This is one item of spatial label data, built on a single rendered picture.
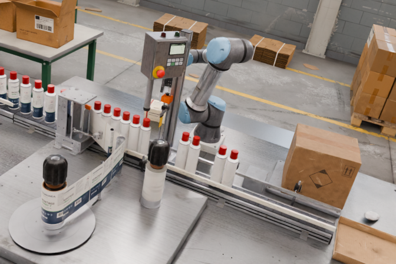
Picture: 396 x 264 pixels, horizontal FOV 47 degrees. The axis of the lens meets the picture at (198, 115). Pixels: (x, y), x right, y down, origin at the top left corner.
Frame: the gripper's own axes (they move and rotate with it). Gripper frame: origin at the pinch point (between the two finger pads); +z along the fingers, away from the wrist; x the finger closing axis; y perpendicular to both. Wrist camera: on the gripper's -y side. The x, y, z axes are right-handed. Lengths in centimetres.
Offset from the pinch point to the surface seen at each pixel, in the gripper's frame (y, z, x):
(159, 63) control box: 6, -40, -50
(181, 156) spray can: 24, -1, -57
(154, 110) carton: -2.0, 6.5, -6.2
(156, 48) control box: 4, -47, -52
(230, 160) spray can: 47, -8, -61
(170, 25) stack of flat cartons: -74, 65, 345
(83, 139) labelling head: -22, 2, -59
